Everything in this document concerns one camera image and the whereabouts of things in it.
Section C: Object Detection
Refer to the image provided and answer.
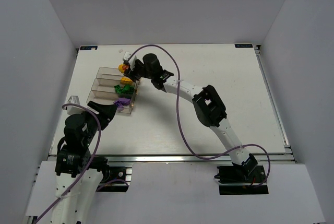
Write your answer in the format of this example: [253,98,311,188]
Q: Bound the blue corner label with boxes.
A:
[79,45,98,51]
[234,43,253,49]

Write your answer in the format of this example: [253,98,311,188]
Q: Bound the clear middle container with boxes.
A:
[91,82,138,93]

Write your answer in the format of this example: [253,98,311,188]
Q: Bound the clear front container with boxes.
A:
[87,90,136,114]

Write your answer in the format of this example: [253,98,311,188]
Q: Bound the green lego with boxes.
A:
[122,85,134,93]

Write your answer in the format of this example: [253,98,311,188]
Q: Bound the purple lego brick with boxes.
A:
[113,98,131,112]

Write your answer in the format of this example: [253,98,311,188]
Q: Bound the yellow lego brick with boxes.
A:
[120,77,133,86]

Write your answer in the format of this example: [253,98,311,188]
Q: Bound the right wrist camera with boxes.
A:
[123,51,137,70]

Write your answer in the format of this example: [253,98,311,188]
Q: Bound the yellow round toy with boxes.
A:
[118,64,129,74]

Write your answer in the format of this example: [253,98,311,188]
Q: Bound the green lego brick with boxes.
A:
[126,91,134,97]
[117,91,128,98]
[114,85,122,93]

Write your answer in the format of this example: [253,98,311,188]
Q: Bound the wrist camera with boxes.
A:
[62,96,86,115]
[123,51,137,70]

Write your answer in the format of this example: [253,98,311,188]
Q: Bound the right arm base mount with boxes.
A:
[214,166,269,195]

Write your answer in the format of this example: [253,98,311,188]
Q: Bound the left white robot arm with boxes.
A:
[50,101,117,223]

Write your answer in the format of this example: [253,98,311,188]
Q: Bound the left blue corner label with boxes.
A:
[79,45,98,51]

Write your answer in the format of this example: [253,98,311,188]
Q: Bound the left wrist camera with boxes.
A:
[62,96,86,115]

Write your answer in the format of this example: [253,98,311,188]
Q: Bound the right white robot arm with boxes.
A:
[123,53,258,180]

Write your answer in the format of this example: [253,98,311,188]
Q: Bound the clear back container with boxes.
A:
[94,67,140,86]

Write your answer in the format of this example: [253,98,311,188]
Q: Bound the right blue corner label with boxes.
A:
[234,43,253,49]

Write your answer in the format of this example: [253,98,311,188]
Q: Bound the clear container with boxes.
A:
[91,82,138,93]
[94,67,140,86]
[87,90,136,114]

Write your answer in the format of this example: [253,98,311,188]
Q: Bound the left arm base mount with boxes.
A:
[97,165,132,193]

